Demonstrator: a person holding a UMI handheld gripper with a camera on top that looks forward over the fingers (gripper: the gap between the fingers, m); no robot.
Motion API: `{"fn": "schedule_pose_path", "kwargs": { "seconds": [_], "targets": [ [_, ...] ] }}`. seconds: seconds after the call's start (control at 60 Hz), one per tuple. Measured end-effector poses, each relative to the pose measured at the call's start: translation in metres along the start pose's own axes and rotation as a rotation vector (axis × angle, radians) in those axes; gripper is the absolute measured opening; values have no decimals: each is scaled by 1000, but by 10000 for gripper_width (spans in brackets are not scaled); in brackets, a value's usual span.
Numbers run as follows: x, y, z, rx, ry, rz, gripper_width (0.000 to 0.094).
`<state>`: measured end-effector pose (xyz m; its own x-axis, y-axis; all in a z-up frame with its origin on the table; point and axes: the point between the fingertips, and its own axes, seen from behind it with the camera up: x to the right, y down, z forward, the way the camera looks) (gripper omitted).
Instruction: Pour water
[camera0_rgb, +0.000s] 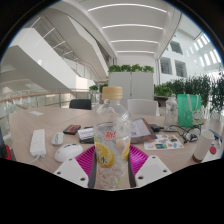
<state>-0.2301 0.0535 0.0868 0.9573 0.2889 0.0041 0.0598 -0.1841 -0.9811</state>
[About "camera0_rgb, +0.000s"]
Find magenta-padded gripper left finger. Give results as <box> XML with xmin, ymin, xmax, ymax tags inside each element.
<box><xmin>53</xmin><ymin>144</ymin><xmax>98</xmax><ymax>190</ymax></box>

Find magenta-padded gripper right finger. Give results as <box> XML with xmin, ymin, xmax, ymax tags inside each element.
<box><xmin>127</xmin><ymin>144</ymin><xmax>173</xmax><ymax>188</ymax></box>

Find clear lemon drink bottle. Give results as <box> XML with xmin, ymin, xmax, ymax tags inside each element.
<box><xmin>93</xmin><ymin>85</ymin><xmax>133</xmax><ymax>191</ymax></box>

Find clear white-lidded water bottle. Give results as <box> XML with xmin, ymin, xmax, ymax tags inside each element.
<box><xmin>164</xmin><ymin>93</ymin><xmax>179</xmax><ymax>131</ymax></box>

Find white computer mouse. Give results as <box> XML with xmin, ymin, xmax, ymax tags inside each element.
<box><xmin>53</xmin><ymin>143</ymin><xmax>85</xmax><ymax>163</ymax></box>

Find small grey white mouse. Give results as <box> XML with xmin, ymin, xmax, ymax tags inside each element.
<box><xmin>51</xmin><ymin>131</ymin><xmax>65</xmax><ymax>147</ymax></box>

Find black white small box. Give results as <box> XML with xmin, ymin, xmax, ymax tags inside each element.
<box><xmin>77</xmin><ymin>126</ymin><xmax>96</xmax><ymax>145</ymax></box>

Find red black card case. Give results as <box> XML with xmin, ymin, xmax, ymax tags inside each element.
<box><xmin>62</xmin><ymin>124</ymin><xmax>82</xmax><ymax>136</ymax></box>

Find open notebook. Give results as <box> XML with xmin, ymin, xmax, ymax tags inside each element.
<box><xmin>129</xmin><ymin>117</ymin><xmax>158</xmax><ymax>144</ymax></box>

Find black power adapter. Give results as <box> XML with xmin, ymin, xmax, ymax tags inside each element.
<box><xmin>148</xmin><ymin>123</ymin><xmax>164</xmax><ymax>133</ymax></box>

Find white power strip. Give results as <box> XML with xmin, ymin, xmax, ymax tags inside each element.
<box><xmin>29</xmin><ymin>128</ymin><xmax>47</xmax><ymax>159</ymax></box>

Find white chair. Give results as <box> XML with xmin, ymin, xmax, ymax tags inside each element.
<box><xmin>126</xmin><ymin>98</ymin><xmax>160</xmax><ymax>117</ymax></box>

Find white paper sheet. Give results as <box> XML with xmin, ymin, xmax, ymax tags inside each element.
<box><xmin>28</xmin><ymin>110</ymin><xmax>45</xmax><ymax>117</ymax></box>

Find red black chair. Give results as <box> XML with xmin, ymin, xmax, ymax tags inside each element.
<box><xmin>0</xmin><ymin>129</ymin><xmax>13</xmax><ymax>162</ymax></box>

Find green tote bag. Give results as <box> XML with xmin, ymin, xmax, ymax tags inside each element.
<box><xmin>176</xmin><ymin>93</ymin><xmax>203</xmax><ymax>128</ymax></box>

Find glass railing wooden handrail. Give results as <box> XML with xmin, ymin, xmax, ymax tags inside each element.
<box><xmin>0</xmin><ymin>89</ymin><xmax>93</xmax><ymax>114</ymax></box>

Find small green potted plant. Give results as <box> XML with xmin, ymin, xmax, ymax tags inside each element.
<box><xmin>88</xmin><ymin>84</ymin><xmax>100</xmax><ymax>93</ymax></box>

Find white cabinet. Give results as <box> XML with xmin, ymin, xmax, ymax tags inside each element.
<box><xmin>107</xmin><ymin>71</ymin><xmax>155</xmax><ymax>101</ymax></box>

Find row of green hedge plants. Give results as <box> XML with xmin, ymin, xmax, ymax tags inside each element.
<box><xmin>153</xmin><ymin>71</ymin><xmax>224</xmax><ymax>114</ymax></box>

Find green plants on cabinet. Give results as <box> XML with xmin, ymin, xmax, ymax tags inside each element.
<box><xmin>107</xmin><ymin>63</ymin><xmax>155</xmax><ymax>74</ymax></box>

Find ceiling light strips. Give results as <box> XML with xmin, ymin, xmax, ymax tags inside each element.
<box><xmin>87</xmin><ymin>3</ymin><xmax>168</xmax><ymax>54</ymax></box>

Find white power strip cable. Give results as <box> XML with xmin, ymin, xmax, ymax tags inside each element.
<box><xmin>26</xmin><ymin>154</ymin><xmax>43</xmax><ymax>165</ymax></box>

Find black tangled cables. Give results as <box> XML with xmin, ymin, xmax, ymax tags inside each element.
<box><xmin>163</xmin><ymin>123</ymin><xmax>204</xmax><ymax>144</ymax></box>

